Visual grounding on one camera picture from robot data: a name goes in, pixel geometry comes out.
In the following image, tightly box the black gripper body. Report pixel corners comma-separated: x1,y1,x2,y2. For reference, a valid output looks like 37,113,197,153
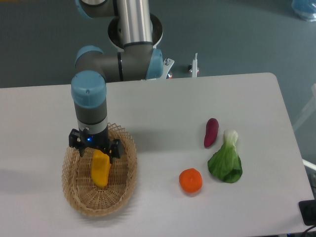
78,127,110,152

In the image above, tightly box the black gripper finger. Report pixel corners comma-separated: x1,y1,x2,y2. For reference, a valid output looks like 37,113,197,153
103,139,124,163
69,129,85,157

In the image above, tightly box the yellow mango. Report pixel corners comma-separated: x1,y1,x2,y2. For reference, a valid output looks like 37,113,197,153
91,150,111,188

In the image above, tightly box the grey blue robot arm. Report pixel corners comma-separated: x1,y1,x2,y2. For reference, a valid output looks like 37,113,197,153
69,0,163,159

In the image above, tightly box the woven wicker basket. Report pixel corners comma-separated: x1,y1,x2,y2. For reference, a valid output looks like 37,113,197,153
62,123,137,217

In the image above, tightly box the orange tangerine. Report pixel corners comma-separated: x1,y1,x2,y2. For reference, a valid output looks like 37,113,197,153
179,168,203,194

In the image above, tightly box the purple sweet potato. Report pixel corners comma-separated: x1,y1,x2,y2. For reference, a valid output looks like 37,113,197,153
204,118,219,148

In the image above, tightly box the green bok choy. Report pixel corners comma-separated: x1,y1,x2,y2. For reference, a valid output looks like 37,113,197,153
207,129,243,184

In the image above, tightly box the black device at table edge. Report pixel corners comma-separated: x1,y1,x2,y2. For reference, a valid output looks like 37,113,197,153
298,199,316,226

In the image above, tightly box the blue plastic bag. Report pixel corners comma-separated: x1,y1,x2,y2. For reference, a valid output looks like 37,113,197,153
291,0,316,22

